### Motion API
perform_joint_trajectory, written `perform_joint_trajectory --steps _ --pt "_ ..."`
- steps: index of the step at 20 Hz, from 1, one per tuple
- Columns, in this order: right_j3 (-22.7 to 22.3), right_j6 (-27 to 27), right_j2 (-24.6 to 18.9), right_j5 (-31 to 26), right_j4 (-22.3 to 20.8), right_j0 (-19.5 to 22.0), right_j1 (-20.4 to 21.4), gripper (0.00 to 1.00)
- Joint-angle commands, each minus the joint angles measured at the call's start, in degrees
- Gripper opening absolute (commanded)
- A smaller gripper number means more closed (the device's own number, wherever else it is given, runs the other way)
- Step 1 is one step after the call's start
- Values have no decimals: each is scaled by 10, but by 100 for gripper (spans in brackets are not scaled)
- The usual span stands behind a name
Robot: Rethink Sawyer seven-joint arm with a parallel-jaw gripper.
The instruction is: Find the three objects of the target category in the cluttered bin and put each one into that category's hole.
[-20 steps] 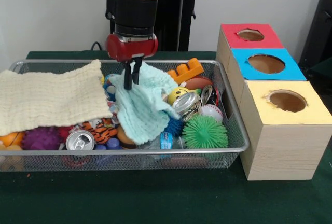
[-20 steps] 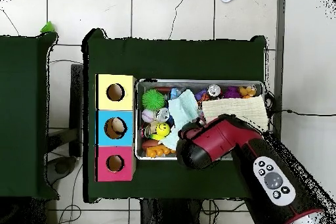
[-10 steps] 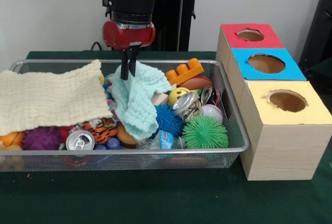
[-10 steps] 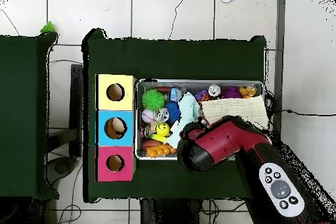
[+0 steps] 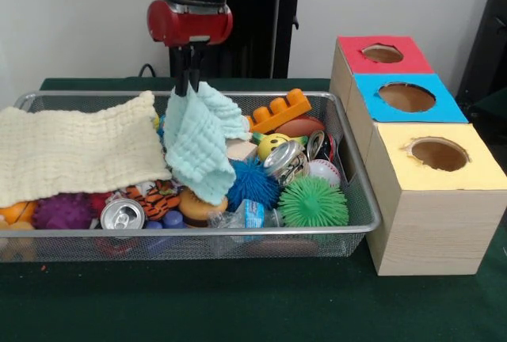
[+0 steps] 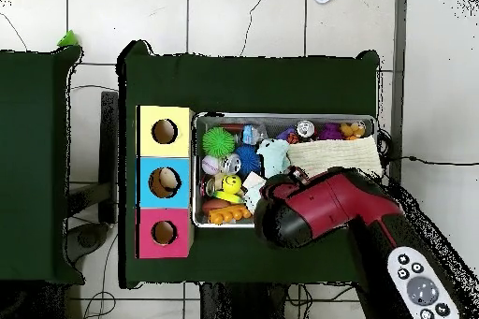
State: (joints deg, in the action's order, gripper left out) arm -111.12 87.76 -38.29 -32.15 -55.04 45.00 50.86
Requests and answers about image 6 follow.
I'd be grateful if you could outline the light blue muslin cloth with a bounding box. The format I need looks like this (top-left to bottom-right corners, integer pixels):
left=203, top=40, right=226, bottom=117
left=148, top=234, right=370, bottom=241
left=255, top=138, right=291, bottom=180

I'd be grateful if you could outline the wooden box with three holes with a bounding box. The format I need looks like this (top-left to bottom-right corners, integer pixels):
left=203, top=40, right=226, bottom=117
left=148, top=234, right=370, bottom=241
left=134, top=104, right=196, bottom=260

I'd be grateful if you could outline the blue spiky ball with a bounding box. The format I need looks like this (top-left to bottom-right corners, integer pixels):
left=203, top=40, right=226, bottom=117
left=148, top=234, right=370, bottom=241
left=233, top=144, right=262, bottom=177

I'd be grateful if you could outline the crushed plastic water bottle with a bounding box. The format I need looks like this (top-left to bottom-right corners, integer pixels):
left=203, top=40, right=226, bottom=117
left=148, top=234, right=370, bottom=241
left=240, top=123, right=269, bottom=146

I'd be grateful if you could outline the yellow smiley ball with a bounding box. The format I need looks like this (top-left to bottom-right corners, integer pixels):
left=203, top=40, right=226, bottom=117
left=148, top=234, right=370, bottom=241
left=212, top=173, right=245, bottom=205

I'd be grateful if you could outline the green spiky ball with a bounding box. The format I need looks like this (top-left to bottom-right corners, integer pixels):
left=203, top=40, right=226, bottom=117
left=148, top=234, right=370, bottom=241
left=201, top=125, right=237, bottom=158

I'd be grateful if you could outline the white baseball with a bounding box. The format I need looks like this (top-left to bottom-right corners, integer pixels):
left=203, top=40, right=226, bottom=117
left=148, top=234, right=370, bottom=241
left=200, top=154, right=222, bottom=176

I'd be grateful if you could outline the orange toy block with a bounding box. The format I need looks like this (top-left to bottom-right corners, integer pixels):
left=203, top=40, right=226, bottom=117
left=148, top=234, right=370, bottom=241
left=207, top=204, right=253, bottom=225

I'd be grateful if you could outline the silver drink can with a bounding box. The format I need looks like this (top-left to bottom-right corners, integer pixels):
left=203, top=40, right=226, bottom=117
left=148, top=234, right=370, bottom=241
left=296, top=119, right=316, bottom=138

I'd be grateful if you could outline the cream muslin cloth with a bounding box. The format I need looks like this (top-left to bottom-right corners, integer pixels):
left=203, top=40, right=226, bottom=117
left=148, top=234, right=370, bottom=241
left=286, top=136, right=385, bottom=180

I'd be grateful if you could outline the dark grey floor pedal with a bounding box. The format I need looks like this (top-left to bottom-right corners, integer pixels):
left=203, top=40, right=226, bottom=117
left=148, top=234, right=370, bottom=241
left=65, top=221, right=110, bottom=264

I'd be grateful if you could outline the small bright green object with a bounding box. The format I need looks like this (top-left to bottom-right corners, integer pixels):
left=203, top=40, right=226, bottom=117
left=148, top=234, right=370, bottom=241
left=56, top=29, right=80, bottom=49

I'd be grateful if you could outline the green covered side table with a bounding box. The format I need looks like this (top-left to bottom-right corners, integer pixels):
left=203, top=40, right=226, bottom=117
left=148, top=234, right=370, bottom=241
left=0, top=44, right=85, bottom=284

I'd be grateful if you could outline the wire mesh bin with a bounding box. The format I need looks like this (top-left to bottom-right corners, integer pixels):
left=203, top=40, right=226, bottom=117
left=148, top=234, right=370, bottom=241
left=192, top=110, right=377, bottom=229

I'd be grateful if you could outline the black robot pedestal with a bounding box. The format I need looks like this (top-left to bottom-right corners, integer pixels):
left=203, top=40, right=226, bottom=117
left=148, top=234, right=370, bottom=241
left=199, top=282, right=289, bottom=319

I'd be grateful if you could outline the long black cable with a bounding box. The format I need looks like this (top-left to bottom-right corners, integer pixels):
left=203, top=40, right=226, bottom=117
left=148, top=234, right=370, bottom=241
left=381, top=153, right=479, bottom=167

